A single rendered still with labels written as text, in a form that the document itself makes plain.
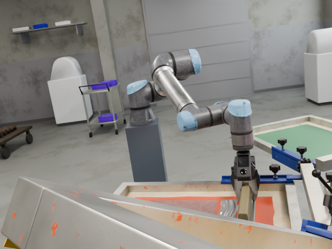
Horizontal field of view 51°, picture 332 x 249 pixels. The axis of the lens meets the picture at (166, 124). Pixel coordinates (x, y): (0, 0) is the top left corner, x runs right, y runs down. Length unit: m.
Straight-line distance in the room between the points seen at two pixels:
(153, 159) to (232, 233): 1.59
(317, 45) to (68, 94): 5.38
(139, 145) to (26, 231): 1.70
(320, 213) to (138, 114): 1.07
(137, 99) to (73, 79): 6.44
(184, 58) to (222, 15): 7.48
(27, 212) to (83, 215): 0.06
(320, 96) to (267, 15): 2.87
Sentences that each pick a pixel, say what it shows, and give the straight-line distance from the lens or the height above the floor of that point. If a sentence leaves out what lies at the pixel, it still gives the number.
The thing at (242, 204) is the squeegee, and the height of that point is 1.10.
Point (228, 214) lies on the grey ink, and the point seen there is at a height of 0.96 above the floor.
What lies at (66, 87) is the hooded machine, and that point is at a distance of 8.34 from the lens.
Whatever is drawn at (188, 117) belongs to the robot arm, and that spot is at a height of 1.36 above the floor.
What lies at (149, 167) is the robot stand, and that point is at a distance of 1.95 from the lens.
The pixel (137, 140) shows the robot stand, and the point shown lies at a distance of 1.90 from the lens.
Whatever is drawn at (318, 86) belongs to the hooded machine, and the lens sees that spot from 7.25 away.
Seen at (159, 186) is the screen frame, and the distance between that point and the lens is 1.63.
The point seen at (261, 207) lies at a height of 0.96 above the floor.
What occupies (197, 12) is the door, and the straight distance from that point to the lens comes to 8.93.
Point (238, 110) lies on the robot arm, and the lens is 1.17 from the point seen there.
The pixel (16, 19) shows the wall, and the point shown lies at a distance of 9.73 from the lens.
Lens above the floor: 1.63
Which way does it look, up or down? 14 degrees down
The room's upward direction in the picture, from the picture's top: 8 degrees counter-clockwise
